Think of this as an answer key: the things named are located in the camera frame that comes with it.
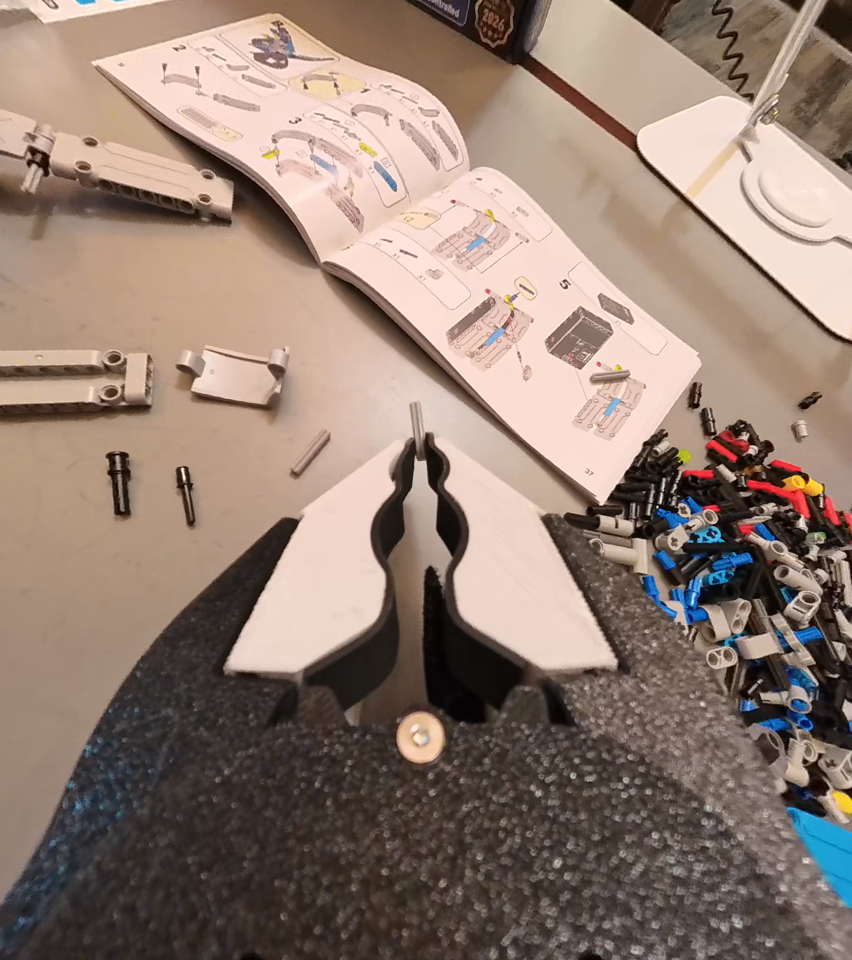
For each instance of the grey desk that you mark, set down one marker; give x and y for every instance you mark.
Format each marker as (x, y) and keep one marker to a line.
(171, 285)

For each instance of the small black building piece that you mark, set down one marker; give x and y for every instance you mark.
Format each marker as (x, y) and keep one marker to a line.
(810, 400)

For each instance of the grey panel with holes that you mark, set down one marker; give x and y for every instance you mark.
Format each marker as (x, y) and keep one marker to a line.
(141, 176)

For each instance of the small grey connector piece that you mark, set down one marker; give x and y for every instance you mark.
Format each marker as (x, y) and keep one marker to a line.
(37, 157)

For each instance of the small black pin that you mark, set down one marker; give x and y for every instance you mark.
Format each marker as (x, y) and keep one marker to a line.
(186, 495)
(118, 484)

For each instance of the white instruction booklet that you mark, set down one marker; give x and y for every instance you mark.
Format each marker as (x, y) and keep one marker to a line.
(396, 187)

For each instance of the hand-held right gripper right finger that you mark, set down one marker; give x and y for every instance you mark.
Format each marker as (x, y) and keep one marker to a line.
(531, 592)

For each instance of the grey open frame piece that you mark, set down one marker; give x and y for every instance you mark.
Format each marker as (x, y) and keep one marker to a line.
(43, 379)

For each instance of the grey curved panel piece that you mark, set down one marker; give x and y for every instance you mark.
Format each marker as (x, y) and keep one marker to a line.
(235, 375)

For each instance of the pile of small colourful pieces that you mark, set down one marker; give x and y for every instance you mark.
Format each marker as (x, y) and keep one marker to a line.
(771, 600)

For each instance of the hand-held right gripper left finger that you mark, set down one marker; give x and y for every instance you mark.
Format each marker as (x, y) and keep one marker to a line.
(313, 592)

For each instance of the blue sticker sheet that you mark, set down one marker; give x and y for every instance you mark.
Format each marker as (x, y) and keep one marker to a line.
(96, 4)

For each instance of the dark blue toy kit box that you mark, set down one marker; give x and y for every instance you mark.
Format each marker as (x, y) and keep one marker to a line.
(478, 22)

